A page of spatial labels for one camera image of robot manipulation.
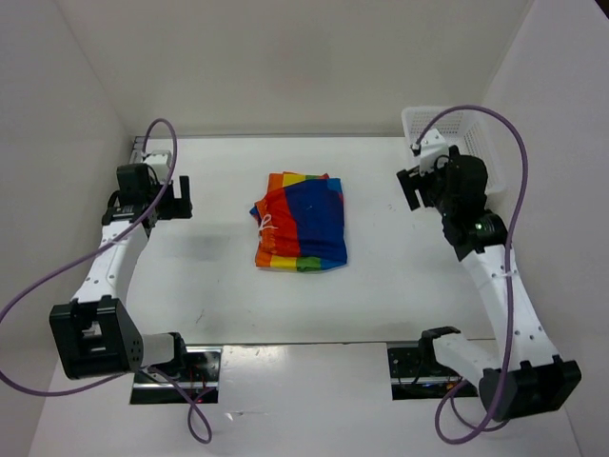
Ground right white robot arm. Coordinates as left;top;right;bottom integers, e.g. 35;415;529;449
397;155;581;422

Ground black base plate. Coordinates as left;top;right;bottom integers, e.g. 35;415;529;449
386;343;462;401
129;345;223;406

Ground rainbow striped shorts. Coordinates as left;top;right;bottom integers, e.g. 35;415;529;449
250;171;348;272

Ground aluminium table edge rail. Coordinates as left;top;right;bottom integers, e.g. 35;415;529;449
76;135;149;347

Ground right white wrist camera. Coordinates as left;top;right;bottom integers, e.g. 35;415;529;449
411;129;449;176

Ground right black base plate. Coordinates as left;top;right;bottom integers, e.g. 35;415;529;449
386;343;462;401

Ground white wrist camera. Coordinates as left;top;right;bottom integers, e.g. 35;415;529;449
411;129;449;176
143;149;173;184

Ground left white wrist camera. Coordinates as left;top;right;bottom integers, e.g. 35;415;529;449
143;149;173;184

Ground white plastic basket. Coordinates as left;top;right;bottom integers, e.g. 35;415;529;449
401;106;505;196

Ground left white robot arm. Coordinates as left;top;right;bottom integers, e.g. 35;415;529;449
49;159;192;381

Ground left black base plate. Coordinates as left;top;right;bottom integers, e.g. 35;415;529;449
129;345;223;406

